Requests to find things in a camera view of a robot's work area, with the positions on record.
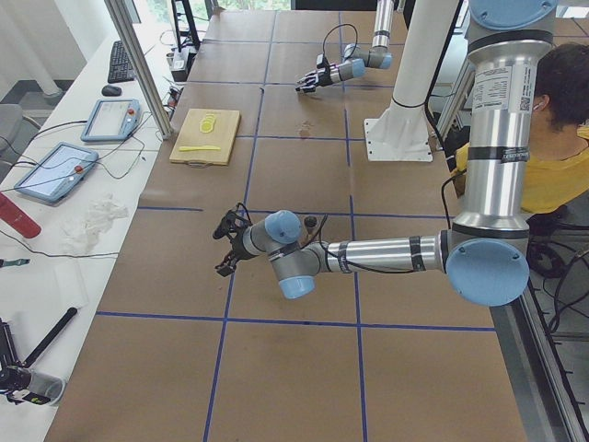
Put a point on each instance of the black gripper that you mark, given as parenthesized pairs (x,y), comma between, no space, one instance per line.
(325,76)
(236,249)

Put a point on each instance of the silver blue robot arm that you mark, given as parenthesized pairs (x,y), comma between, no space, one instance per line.
(482,250)
(355,60)

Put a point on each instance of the bamboo cutting board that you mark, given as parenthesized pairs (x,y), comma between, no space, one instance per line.
(223,134)

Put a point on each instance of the yellow plastic knife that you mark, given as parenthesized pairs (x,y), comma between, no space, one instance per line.
(194,148)

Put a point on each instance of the crumpled white tissue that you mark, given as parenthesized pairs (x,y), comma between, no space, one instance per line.
(82,232)

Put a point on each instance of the blue teach pendant far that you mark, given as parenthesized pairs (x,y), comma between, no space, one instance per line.
(111,120)

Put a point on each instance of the blue teach pendant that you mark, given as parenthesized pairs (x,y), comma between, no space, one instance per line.
(57,173)
(111,120)

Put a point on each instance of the black keyboard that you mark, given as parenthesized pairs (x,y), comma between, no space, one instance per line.
(120,68)

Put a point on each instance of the blue teach pendant near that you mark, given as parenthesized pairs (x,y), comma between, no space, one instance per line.
(57,173)

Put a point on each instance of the black computer mouse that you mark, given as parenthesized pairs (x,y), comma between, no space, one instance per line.
(111,91)

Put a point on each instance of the red water bottle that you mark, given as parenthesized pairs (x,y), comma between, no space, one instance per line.
(18,219)

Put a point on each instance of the black tripod tool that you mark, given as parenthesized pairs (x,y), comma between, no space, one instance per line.
(20,383)

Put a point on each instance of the person in yellow shirt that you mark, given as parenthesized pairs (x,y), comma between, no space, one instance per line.
(557,170)

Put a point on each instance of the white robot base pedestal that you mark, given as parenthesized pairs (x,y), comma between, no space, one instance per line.
(401,132)

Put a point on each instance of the aluminium frame post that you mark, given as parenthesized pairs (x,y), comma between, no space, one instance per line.
(123,24)

